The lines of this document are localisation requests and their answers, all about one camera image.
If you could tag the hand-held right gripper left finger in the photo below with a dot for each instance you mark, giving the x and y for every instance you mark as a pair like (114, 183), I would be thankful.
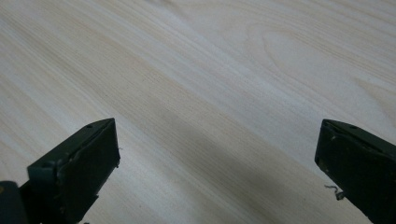
(81, 168)

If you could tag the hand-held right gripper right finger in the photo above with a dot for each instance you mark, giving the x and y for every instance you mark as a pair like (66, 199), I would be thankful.
(358, 161)

